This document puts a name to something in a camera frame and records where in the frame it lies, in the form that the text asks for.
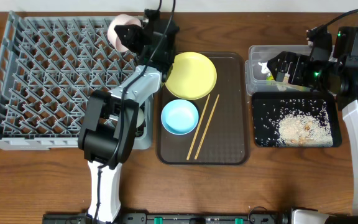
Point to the light blue bowl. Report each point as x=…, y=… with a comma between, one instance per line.
x=179, y=117

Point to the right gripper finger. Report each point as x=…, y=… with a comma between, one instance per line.
x=281, y=62
x=279, y=76

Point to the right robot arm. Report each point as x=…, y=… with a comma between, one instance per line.
x=344, y=51

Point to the green orange snack wrapper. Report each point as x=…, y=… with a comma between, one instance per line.
x=269, y=77

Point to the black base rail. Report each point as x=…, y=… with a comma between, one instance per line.
x=182, y=218

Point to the white napkin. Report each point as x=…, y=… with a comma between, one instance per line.
x=264, y=68

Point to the wooden chopstick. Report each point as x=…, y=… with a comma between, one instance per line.
x=197, y=128
x=207, y=127

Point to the yellow plate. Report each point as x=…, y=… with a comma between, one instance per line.
x=193, y=76

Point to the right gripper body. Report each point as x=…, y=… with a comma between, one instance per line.
x=312, y=74

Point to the left wooden chopstick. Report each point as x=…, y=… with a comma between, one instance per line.
x=197, y=128

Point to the right wooden chopstick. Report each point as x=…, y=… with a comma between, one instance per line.
x=207, y=127

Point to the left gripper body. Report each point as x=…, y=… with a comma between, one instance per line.
x=145, y=38

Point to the white cup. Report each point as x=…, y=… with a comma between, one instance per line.
x=140, y=118

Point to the leftover rice pile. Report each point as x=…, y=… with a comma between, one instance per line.
x=291, y=123

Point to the black food waste tray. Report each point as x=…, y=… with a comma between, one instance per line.
x=332, y=111

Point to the grey plastic dishwasher rack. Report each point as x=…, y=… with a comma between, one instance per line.
x=49, y=66

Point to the clear plastic waste bin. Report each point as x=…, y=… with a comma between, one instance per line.
x=256, y=81

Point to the brown serving tray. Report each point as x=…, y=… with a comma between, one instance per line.
x=227, y=139

